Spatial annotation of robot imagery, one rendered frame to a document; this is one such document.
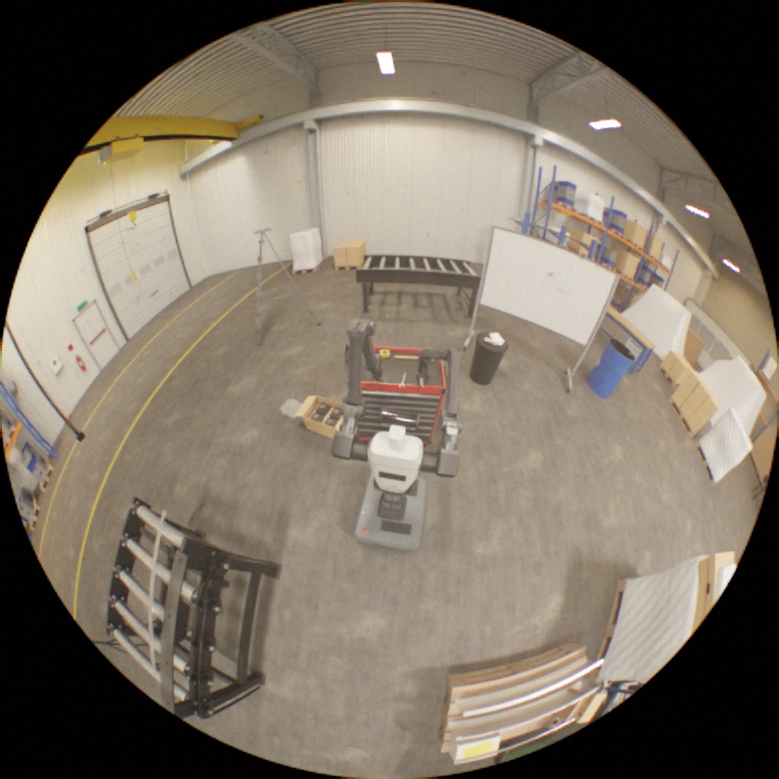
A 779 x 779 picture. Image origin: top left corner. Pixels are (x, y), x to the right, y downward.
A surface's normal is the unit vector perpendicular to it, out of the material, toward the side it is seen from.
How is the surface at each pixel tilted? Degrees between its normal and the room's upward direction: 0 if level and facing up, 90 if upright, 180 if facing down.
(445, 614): 0
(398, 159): 90
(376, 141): 90
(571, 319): 90
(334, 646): 0
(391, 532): 0
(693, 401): 90
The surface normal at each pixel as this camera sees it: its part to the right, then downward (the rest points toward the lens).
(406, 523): 0.01, -0.70
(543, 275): -0.49, 0.62
